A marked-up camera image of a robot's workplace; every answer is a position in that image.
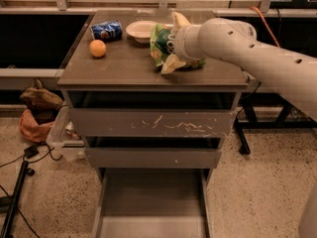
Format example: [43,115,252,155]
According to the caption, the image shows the grey bottom drawer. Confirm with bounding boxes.
[91,169,213,238]

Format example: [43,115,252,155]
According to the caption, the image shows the grey middle drawer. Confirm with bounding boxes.
[86,137,221,169]

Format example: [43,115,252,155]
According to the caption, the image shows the orange cloth bag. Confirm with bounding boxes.
[19,109,53,143]

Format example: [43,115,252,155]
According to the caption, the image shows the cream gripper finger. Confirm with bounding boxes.
[160,54,186,74]
[171,12,190,31]

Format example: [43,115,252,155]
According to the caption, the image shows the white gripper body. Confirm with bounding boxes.
[174,25,203,61]

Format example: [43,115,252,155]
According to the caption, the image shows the orange cable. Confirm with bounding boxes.
[250,5,281,49]

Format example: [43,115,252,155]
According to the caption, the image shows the white bowl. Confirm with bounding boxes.
[126,21,174,44]

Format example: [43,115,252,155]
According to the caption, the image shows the brown cloth bag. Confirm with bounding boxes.
[20,78,63,124]

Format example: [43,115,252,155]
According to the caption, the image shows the black floor stand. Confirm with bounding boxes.
[0,161,29,238]

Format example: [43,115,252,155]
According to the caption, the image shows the black plug on floor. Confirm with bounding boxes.
[24,145,39,159]

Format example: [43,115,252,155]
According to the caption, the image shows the clear plastic bin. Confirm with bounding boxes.
[47,106,86,162]

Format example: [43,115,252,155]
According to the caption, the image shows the grey drawer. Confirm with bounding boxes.
[86,137,221,169]
[91,169,213,238]
[69,91,236,138]

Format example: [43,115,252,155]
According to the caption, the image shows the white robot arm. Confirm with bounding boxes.
[161,18,317,238]

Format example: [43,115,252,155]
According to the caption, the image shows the orange fruit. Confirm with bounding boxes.
[89,40,106,58]

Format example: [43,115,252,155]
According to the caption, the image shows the green rice chip bag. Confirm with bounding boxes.
[150,29,206,68]

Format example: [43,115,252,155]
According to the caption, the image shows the grey drawer cabinet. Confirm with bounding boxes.
[56,9,250,238]

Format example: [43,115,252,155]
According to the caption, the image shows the grey top drawer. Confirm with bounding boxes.
[69,91,236,138]

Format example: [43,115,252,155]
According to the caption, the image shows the black table frame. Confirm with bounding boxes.
[234,93,317,155]

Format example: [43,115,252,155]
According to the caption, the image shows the blue pepsi can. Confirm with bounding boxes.
[90,20,122,42]

